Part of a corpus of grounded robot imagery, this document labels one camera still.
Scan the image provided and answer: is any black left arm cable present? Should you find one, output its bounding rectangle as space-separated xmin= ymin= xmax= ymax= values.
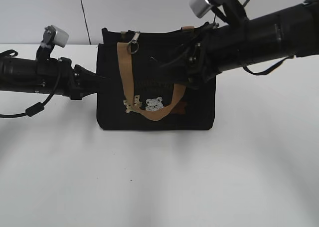
xmin=0 ymin=62 xmax=63 ymax=118

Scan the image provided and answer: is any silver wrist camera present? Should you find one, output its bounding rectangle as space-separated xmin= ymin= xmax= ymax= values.
xmin=189 ymin=0 xmax=234 ymax=19
xmin=40 ymin=25 xmax=69 ymax=49

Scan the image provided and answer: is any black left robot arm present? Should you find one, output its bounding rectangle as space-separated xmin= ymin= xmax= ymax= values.
xmin=0 ymin=49 xmax=106 ymax=100

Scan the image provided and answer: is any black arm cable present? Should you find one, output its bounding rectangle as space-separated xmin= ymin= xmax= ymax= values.
xmin=0 ymin=62 xmax=63 ymax=118
xmin=243 ymin=54 xmax=297 ymax=75

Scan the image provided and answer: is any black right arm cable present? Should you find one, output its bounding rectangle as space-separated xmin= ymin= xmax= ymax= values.
xmin=243 ymin=54 xmax=297 ymax=75

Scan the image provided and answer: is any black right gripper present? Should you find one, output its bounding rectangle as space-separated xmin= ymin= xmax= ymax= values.
xmin=159 ymin=27 xmax=222 ymax=87

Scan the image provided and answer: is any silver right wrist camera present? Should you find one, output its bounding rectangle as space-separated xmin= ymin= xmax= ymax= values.
xmin=189 ymin=0 xmax=234 ymax=19

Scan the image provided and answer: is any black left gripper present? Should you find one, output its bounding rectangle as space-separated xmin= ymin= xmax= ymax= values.
xmin=58 ymin=57 xmax=100 ymax=100

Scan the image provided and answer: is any black canvas tote bag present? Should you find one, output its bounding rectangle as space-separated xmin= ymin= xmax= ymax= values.
xmin=96 ymin=26 xmax=216 ymax=131

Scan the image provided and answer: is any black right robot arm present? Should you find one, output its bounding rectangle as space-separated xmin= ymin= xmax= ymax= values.
xmin=159 ymin=0 xmax=319 ymax=89

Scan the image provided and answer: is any silver zipper pull with ring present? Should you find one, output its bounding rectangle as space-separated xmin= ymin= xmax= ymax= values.
xmin=127 ymin=31 xmax=141 ymax=55

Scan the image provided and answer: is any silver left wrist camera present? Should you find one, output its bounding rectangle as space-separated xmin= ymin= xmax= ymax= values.
xmin=40 ymin=25 xmax=69 ymax=49

